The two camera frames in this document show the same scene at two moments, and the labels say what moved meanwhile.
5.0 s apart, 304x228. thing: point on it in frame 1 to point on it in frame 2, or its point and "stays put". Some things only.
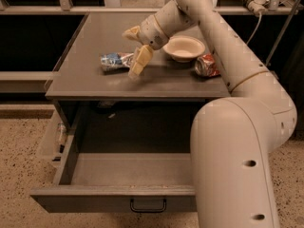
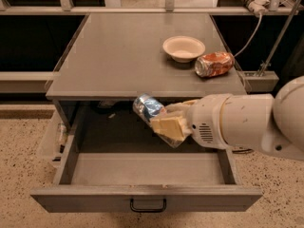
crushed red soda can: [205, 66] stays put
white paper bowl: [184, 48] stays put
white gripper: [149, 32] to [205, 119]
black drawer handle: [147, 210] stays put
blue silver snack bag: [116, 62] to [147, 107]
